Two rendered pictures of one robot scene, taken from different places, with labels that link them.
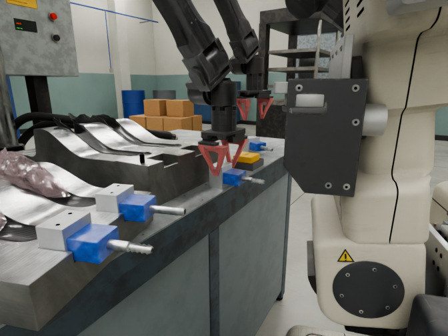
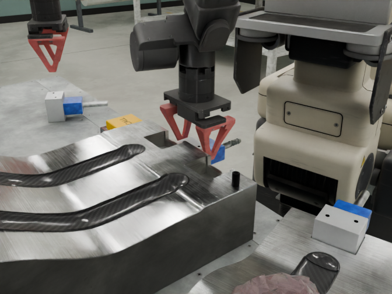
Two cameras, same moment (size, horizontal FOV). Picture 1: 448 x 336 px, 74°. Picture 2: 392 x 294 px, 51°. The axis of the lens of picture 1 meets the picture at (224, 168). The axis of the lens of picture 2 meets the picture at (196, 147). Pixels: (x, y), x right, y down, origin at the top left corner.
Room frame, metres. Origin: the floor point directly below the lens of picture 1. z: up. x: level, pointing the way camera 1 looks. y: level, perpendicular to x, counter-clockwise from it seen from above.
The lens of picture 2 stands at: (0.44, 0.59, 1.17)
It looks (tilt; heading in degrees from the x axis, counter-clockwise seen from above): 27 degrees down; 292
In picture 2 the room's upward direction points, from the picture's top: straight up
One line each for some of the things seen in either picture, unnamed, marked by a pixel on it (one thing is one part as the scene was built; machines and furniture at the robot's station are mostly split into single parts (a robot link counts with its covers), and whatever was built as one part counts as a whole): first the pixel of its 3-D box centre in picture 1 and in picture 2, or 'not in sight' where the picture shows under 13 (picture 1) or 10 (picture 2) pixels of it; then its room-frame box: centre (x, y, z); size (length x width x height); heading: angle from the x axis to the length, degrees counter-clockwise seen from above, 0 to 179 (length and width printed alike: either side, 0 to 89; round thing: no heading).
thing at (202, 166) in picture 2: (163, 165); (209, 178); (0.61, 0.13, 0.87); 0.05 x 0.05 x 0.04; 60
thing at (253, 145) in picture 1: (259, 147); (77, 105); (1.02, -0.12, 0.83); 0.13 x 0.05 x 0.05; 33
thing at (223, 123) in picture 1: (223, 121); (196, 85); (0.68, 0.00, 0.96); 0.10 x 0.07 x 0.07; 150
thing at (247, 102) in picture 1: (248, 106); (49, 48); (1.04, -0.08, 0.96); 0.07 x 0.07 x 0.09; 33
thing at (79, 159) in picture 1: (113, 150); (27, 220); (0.78, 0.29, 0.87); 0.50 x 0.26 x 0.14; 60
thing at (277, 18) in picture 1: (303, 84); not in sight; (5.21, -1.33, 1.03); 1.54 x 0.94 x 2.06; 146
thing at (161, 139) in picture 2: (193, 155); (165, 149); (0.70, 0.07, 0.87); 0.05 x 0.05 x 0.04; 60
